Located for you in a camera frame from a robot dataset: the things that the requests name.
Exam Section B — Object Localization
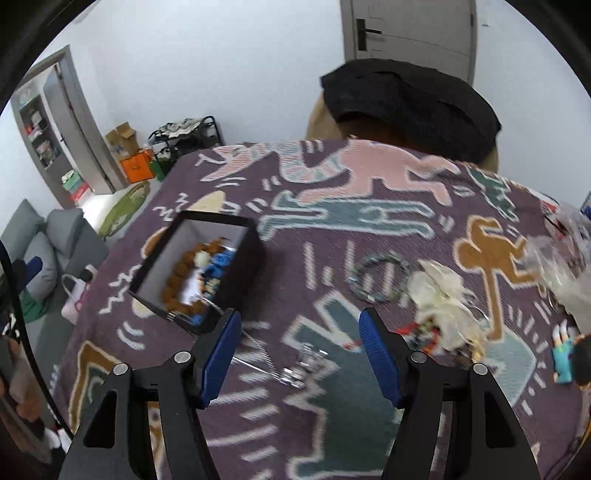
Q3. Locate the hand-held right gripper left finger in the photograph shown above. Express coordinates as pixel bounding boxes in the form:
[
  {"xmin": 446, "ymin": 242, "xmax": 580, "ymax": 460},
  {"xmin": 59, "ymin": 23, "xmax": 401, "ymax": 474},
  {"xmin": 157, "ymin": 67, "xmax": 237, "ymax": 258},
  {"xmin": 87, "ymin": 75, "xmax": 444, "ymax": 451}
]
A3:
[{"xmin": 58, "ymin": 309, "xmax": 243, "ymax": 480}]

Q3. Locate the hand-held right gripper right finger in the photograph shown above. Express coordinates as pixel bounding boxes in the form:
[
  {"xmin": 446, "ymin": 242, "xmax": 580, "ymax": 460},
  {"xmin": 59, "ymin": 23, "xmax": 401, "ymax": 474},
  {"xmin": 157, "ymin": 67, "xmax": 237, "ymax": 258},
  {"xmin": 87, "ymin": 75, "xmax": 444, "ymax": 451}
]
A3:
[{"xmin": 358, "ymin": 307, "xmax": 541, "ymax": 480}]

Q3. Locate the green bead bracelet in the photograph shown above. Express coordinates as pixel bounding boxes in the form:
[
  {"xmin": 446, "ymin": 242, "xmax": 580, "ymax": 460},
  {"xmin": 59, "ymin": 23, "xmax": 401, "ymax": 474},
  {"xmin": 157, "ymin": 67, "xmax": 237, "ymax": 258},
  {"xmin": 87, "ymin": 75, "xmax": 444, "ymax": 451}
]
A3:
[{"xmin": 348, "ymin": 255, "xmax": 413, "ymax": 304}]

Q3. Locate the silver chain necklace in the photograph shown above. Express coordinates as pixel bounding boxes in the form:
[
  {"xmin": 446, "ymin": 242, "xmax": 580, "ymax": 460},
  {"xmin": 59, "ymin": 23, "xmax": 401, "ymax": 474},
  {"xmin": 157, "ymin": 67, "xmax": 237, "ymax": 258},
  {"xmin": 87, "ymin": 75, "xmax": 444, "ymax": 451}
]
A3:
[{"xmin": 231, "ymin": 332, "xmax": 326, "ymax": 389}]

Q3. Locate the black jewelry box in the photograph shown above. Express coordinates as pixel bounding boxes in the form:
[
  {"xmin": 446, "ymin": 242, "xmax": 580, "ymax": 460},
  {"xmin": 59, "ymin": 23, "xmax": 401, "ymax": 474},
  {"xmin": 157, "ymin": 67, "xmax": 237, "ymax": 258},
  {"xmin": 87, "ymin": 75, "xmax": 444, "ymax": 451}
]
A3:
[{"xmin": 128, "ymin": 211, "xmax": 265, "ymax": 336}]

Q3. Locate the white cloth pouch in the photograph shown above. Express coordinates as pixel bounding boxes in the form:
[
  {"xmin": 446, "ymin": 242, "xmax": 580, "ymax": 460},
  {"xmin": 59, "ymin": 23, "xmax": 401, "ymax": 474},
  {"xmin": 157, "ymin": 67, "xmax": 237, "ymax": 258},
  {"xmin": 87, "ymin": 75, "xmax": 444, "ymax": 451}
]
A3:
[{"xmin": 410, "ymin": 260, "xmax": 488, "ymax": 349}]

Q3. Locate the blue charm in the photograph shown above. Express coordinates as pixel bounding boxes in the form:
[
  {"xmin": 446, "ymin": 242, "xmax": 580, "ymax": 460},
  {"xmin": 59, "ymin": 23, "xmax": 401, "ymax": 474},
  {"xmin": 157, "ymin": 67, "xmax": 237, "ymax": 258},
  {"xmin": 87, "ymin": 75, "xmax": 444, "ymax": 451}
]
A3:
[{"xmin": 199, "ymin": 249, "xmax": 237, "ymax": 296}]

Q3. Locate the printed blanket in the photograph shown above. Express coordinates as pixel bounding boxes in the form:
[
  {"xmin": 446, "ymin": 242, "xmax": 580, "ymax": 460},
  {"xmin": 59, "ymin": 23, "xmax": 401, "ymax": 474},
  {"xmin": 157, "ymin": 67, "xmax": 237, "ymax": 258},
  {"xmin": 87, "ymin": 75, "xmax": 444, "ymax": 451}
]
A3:
[{"xmin": 51, "ymin": 137, "xmax": 591, "ymax": 480}]

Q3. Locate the white tote bag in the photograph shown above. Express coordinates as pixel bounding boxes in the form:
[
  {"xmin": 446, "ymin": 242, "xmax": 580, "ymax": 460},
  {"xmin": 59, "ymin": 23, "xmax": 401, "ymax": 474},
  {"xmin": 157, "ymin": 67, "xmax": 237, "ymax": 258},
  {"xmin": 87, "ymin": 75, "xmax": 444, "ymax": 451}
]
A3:
[{"xmin": 60, "ymin": 272, "xmax": 94, "ymax": 325}]

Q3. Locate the green round mat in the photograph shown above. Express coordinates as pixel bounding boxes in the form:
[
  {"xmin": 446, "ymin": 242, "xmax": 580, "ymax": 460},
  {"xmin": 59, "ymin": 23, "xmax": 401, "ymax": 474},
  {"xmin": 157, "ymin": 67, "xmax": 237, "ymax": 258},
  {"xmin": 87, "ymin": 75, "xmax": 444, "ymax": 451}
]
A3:
[{"xmin": 99, "ymin": 180, "xmax": 151, "ymax": 239}]

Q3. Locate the teal toy figure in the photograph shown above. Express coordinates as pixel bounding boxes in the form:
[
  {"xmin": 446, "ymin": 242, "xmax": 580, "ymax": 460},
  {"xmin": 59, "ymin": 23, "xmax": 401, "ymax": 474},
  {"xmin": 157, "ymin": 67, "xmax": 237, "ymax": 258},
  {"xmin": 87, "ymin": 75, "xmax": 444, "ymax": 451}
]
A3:
[{"xmin": 552, "ymin": 322, "xmax": 581, "ymax": 385}]

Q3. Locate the grey sofa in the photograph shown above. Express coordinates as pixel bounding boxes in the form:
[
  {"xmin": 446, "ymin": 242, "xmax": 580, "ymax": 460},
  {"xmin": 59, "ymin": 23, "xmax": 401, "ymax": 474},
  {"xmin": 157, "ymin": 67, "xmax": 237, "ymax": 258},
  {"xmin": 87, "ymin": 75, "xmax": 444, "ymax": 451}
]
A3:
[{"xmin": 0, "ymin": 198, "xmax": 110, "ymax": 370}]

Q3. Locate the grey cushion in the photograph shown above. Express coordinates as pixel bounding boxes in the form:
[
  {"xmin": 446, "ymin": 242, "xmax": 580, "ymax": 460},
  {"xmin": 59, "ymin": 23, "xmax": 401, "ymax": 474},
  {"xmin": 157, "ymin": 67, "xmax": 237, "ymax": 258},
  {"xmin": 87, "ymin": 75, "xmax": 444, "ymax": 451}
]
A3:
[{"xmin": 22, "ymin": 231, "xmax": 59, "ymax": 296}]

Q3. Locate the clear plastic bag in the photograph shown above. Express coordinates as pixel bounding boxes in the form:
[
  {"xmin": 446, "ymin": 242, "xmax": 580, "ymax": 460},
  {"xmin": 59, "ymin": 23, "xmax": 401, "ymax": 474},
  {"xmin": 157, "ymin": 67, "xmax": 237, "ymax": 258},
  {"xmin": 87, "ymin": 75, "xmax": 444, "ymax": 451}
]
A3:
[{"xmin": 521, "ymin": 203, "xmax": 591, "ymax": 315}]

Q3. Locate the orange box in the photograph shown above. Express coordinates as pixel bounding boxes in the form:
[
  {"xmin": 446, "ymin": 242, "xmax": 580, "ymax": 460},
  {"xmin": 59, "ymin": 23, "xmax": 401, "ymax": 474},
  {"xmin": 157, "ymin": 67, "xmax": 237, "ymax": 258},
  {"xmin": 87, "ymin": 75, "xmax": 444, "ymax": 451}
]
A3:
[{"xmin": 121, "ymin": 150, "xmax": 156, "ymax": 184}]

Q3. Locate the black shoe rack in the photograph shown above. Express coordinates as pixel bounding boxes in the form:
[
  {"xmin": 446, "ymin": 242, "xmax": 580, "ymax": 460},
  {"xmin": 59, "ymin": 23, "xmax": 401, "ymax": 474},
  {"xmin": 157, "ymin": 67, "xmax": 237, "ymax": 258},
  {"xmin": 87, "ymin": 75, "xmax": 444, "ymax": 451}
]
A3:
[{"xmin": 148, "ymin": 115, "xmax": 225, "ymax": 163}]

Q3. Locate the cardboard box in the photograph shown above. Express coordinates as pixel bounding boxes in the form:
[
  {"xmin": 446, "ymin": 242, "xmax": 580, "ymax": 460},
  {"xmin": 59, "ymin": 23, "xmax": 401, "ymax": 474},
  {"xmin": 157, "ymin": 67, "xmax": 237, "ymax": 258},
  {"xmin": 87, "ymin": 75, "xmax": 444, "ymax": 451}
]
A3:
[{"xmin": 105, "ymin": 122, "xmax": 139, "ymax": 158}]

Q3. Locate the tan chair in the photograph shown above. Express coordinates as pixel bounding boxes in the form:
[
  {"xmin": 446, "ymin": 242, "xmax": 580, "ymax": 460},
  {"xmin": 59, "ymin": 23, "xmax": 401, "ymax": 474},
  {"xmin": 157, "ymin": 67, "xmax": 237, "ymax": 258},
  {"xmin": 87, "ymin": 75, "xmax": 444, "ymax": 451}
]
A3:
[{"xmin": 305, "ymin": 91, "xmax": 502, "ymax": 172}]

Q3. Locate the grey shelf cabinet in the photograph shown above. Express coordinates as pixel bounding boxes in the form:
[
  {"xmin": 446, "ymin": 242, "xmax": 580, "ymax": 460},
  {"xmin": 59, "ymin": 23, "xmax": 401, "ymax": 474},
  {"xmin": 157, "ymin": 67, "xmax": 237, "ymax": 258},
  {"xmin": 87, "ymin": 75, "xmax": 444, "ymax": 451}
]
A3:
[{"xmin": 11, "ymin": 45, "xmax": 117, "ymax": 209}]

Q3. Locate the black cloth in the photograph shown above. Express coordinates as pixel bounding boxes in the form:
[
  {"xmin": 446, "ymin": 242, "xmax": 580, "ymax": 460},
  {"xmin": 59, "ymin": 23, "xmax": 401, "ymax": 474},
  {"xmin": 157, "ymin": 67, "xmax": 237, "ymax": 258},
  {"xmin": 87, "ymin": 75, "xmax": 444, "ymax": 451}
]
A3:
[{"xmin": 321, "ymin": 59, "xmax": 502, "ymax": 163}]

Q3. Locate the grey door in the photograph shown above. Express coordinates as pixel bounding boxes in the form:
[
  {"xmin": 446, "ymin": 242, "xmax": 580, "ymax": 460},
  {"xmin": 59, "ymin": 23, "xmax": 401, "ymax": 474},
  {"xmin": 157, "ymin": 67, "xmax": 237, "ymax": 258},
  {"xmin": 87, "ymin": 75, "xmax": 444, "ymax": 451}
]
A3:
[{"xmin": 339, "ymin": 0, "xmax": 478, "ymax": 86}]

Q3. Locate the brown bead bracelet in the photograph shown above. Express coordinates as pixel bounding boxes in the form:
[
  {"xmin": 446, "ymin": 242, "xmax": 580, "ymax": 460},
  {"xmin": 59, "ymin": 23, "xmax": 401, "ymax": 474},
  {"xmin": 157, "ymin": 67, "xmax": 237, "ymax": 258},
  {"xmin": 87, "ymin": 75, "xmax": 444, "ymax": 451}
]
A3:
[{"xmin": 161, "ymin": 239, "xmax": 232, "ymax": 319}]

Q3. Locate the black cable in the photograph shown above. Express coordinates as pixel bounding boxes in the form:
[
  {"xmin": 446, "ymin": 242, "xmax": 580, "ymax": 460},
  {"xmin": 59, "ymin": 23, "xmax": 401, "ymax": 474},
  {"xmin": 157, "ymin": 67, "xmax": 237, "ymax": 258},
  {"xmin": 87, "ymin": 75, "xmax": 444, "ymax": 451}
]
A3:
[{"xmin": 0, "ymin": 242, "xmax": 75, "ymax": 437}]

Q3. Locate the black door handle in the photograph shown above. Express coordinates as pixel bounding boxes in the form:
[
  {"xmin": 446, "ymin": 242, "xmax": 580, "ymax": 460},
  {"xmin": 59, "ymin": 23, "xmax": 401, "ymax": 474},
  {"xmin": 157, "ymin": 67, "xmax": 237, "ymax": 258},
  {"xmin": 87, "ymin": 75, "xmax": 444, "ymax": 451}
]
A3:
[{"xmin": 356, "ymin": 18, "xmax": 383, "ymax": 51}]

